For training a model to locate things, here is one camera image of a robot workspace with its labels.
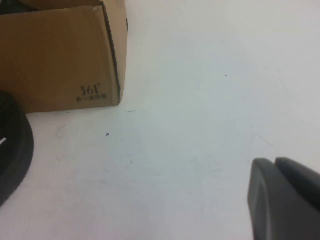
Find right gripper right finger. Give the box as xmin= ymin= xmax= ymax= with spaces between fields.
xmin=274 ymin=156 xmax=320 ymax=195

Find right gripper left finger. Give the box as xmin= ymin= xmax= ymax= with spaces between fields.
xmin=246 ymin=157 xmax=320 ymax=240

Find black knit sneaker white stripes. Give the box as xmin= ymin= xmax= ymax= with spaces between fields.
xmin=0 ymin=90 xmax=35 ymax=208

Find brown cardboard shoe box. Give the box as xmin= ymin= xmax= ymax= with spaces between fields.
xmin=0 ymin=0 xmax=129 ymax=115

